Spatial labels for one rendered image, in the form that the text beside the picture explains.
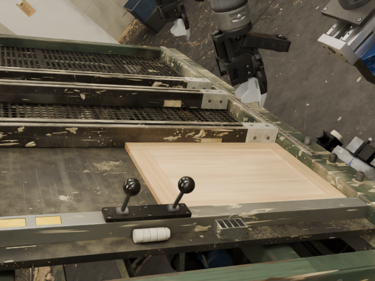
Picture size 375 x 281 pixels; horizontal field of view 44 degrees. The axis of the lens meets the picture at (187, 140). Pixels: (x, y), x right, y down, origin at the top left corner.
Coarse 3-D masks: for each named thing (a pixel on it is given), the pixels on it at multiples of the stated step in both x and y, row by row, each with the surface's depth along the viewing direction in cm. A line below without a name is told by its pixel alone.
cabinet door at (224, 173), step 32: (160, 160) 139; (192, 160) 142; (224, 160) 146; (256, 160) 150; (288, 160) 154; (160, 192) 119; (192, 192) 122; (224, 192) 125; (256, 192) 128; (288, 192) 131; (320, 192) 135
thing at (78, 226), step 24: (24, 216) 96; (48, 216) 97; (72, 216) 98; (96, 216) 100; (192, 216) 106; (216, 216) 108; (240, 216) 111; (264, 216) 114; (288, 216) 117; (312, 216) 120; (336, 216) 123; (360, 216) 127; (0, 240) 91; (24, 240) 93; (48, 240) 95; (72, 240) 97
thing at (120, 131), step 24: (0, 120) 134; (24, 120) 136; (48, 120) 139; (72, 120) 142; (96, 120) 146; (120, 120) 149; (0, 144) 133; (24, 144) 135; (48, 144) 138; (72, 144) 140; (96, 144) 143; (120, 144) 146
